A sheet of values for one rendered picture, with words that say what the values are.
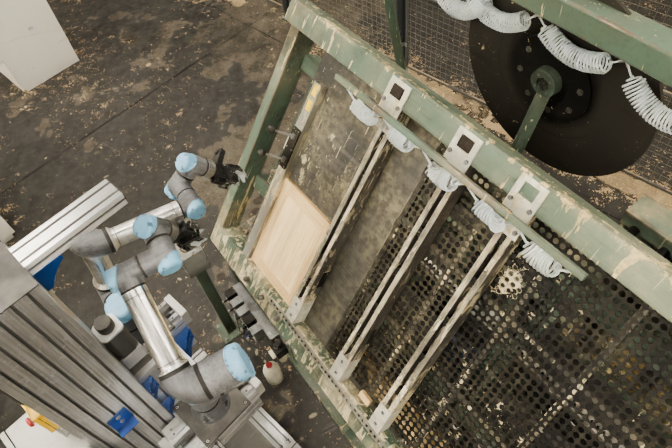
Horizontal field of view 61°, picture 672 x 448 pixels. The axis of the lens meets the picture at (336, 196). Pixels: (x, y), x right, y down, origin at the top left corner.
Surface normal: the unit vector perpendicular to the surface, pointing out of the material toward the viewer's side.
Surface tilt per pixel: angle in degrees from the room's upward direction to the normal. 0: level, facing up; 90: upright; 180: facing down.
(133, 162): 0
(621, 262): 54
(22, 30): 90
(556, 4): 90
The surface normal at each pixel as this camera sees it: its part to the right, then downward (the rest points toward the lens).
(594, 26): -0.80, 0.52
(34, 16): 0.73, 0.49
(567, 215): -0.70, 0.06
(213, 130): -0.09, -0.62
